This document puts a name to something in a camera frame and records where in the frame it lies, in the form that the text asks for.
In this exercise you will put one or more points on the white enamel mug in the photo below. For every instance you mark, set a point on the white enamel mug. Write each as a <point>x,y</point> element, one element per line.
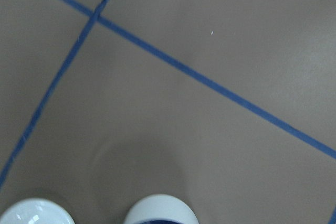
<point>160,208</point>

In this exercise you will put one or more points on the white mug lid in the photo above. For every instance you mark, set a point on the white mug lid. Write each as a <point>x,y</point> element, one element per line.
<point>36,210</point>

